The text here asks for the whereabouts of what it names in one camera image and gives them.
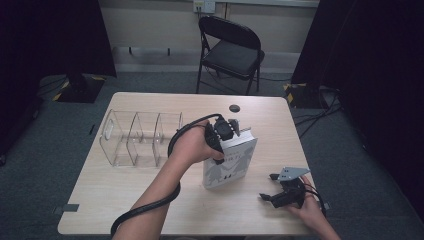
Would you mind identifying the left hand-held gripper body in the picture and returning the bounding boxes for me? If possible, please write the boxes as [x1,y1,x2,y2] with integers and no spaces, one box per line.
[203,114,252,155]

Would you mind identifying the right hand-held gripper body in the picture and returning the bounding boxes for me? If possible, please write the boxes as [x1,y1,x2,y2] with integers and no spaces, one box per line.
[271,167,311,210]

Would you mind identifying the white book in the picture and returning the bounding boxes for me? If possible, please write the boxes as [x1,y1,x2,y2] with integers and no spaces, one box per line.
[201,130,259,191]

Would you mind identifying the clear acrylic organizer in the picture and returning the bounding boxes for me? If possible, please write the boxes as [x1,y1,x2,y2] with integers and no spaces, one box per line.
[99,109,185,170]

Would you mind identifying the person's left hand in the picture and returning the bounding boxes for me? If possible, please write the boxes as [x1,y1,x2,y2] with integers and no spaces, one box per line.
[169,119,225,167]

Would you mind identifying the person's right hand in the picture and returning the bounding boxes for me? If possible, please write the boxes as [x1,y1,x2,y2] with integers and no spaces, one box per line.
[286,175,326,228]

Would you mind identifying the black folding chair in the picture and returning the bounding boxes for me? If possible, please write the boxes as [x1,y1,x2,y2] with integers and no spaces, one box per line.
[195,14,266,96]

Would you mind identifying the black stand base yellow tape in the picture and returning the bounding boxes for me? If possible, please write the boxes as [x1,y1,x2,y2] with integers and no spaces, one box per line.
[52,73,106,104]
[283,82,323,110]

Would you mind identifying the black curtain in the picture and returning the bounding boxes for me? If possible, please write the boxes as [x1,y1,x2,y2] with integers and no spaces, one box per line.
[0,0,117,158]
[291,0,424,214]

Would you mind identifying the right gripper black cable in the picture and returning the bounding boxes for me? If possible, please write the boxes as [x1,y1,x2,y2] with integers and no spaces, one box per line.
[299,181,328,218]

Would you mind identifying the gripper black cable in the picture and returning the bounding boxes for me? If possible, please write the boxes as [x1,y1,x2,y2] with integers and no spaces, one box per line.
[299,181,328,218]
[109,113,223,238]

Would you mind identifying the black floor cables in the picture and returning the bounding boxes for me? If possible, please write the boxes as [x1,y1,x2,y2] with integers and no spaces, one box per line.
[293,85,343,140]

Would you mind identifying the thin black floor cable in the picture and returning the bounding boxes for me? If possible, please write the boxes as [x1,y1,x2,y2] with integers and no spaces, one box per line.
[259,76,293,83]

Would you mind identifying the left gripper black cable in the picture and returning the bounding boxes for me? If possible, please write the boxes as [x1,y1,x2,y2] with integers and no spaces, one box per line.
[109,113,223,238]

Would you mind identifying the white wall socket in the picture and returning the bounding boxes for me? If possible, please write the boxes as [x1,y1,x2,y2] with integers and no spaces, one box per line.
[192,0,217,15]

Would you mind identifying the grey wall cable duct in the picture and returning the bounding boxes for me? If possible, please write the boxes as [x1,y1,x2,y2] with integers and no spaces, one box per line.
[215,0,321,9]

